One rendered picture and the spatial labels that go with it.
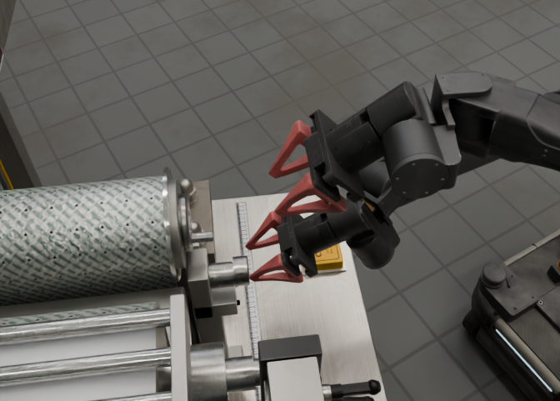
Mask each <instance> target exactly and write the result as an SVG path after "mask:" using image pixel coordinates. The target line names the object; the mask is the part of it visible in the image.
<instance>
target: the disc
mask: <svg viewBox="0 0 560 401"><path fill-rule="evenodd" d="M169 179H173V176H172V173H171V170H170V168H169V167H165V168H164V169H163V173H162V204H163V217H164V227H165V234H166V242H167V254H168V259H169V264H170V269H171V272H172V277H173V280H174V281H175V282H179V281H180V278H181V269H180V268H177V265H176V262H175V258H174V253H173V243H172V236H171V229H170V219H169V207H168V182H169Z"/></svg>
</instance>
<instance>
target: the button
mask: <svg viewBox="0 0 560 401"><path fill-rule="evenodd" d="M314 255H315V259H316V265H317V270H318V271H319V270H327V269H335V268H342V267H343V256H342V253H341V249H340V245H339V244H337V245H335V246H332V247H331V248H327V249H325V250H323V251H322V252H319V253H316V254H314Z"/></svg>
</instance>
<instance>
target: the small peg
mask: <svg viewBox="0 0 560 401"><path fill-rule="evenodd" d="M191 241H192V243H206V242H212V241H213V232H212V231H207V232H201V233H200V232H198V233H191Z"/></svg>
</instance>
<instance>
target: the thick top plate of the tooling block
mask: <svg viewBox="0 0 560 401"><path fill-rule="evenodd" d="M192 184H193V186H194V187H195V189H196V192H197V201H196V202H195V203H193V204H191V205H190V211H191V219H192V222H197V223H199V224H200V226H201V228H202V230H203V231H204V232H207V231H212V232H213V241H212V242H206V243H205V244H204V245H203V246H202V247H201V248H206V249H207V257H208V262H209V263H216V252H215V241H214V229H213V207H212V198H211V191H210V185H209V181H199V182H192Z"/></svg>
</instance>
